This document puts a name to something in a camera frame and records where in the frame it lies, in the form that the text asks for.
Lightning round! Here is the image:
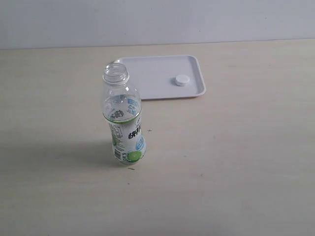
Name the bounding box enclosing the clear plastic drink bottle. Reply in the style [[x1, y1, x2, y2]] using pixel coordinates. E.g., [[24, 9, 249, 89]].
[[101, 62, 146, 165]]

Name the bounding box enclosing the white bottle cap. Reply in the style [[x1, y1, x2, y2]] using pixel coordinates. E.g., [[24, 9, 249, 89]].
[[175, 74, 190, 87]]

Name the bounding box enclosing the white plastic tray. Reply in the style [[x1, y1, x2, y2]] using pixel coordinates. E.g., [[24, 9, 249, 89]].
[[114, 55, 206, 100]]

